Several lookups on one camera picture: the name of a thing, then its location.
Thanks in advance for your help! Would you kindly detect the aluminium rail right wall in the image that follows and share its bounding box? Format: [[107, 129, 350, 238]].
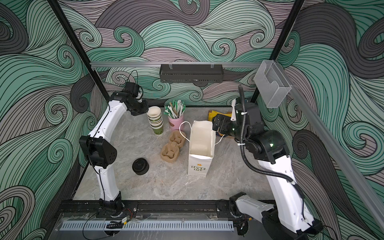
[[274, 61, 384, 232]]

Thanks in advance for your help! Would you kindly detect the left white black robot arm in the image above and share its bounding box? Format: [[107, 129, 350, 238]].
[[79, 82, 149, 216]]

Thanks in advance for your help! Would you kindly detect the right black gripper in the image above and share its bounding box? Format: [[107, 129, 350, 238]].
[[215, 112, 255, 145]]

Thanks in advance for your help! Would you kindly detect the yellow napkin stack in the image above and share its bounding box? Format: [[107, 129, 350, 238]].
[[207, 110, 233, 121]]

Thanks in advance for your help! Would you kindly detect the aluminium rail wall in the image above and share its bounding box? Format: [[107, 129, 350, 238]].
[[274, 61, 384, 232], [90, 61, 261, 69]]

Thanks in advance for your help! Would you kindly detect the black wall-mounted tray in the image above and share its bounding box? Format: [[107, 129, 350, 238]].
[[160, 65, 224, 83]]

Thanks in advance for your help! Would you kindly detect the brown pulp cup carrier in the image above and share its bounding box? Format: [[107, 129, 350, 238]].
[[160, 131, 187, 163]]

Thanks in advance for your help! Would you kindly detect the white paper takeout bag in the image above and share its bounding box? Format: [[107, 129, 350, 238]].
[[180, 121, 218, 177]]

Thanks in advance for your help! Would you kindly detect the stack of green paper cups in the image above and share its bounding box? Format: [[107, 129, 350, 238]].
[[147, 106, 164, 135]]

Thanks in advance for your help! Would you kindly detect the clear acrylic wall holder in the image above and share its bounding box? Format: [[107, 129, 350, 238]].
[[254, 60, 292, 109]]

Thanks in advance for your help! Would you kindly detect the white slotted cable duct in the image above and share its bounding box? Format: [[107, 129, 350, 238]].
[[59, 220, 235, 232]]

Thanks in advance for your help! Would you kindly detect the stack of black cup lids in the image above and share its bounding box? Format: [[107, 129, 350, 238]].
[[132, 158, 150, 176]]

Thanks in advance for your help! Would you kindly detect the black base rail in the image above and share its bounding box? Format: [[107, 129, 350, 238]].
[[58, 200, 250, 219]]

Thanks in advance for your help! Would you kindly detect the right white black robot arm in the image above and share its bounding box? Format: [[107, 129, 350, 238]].
[[212, 87, 324, 240]]

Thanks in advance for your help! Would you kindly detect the pink cup holder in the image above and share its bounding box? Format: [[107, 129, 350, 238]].
[[168, 115, 184, 131]]

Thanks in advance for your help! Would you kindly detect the aluminium rail back wall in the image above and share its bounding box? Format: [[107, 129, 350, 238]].
[[90, 61, 261, 69]]

